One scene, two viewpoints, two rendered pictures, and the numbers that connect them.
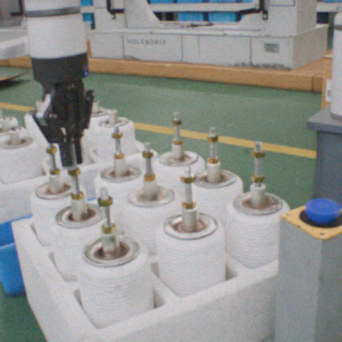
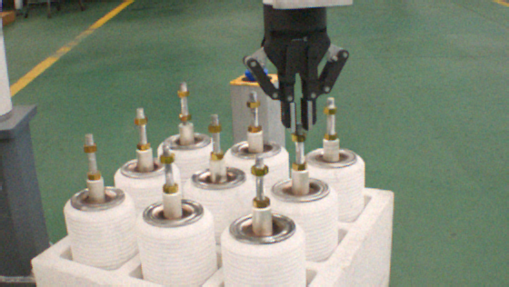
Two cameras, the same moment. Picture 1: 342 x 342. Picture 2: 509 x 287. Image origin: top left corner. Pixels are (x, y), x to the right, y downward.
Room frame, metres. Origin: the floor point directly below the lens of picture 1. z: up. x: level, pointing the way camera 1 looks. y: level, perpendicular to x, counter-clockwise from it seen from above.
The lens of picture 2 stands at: (1.16, 0.74, 0.59)
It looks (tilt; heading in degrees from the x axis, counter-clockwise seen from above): 19 degrees down; 234
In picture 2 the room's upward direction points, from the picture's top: 3 degrees counter-clockwise
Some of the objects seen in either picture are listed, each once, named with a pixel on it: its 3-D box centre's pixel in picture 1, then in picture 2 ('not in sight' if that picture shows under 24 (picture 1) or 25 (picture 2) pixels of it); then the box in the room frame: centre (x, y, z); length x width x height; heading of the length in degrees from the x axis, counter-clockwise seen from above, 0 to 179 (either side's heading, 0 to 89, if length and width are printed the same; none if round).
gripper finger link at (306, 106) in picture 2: (68, 156); (306, 113); (0.64, 0.14, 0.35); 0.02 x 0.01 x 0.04; 70
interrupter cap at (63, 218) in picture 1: (80, 215); (300, 190); (0.65, 0.14, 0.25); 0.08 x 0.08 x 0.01
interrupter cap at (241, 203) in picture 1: (257, 203); (187, 142); (0.66, -0.12, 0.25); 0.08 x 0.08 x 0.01
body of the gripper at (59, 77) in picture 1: (62, 83); (295, 34); (0.65, 0.14, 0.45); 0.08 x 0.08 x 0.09
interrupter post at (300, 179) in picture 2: (78, 207); (300, 181); (0.65, 0.14, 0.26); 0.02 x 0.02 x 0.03
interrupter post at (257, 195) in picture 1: (257, 196); (186, 134); (0.66, -0.12, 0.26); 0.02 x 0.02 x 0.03
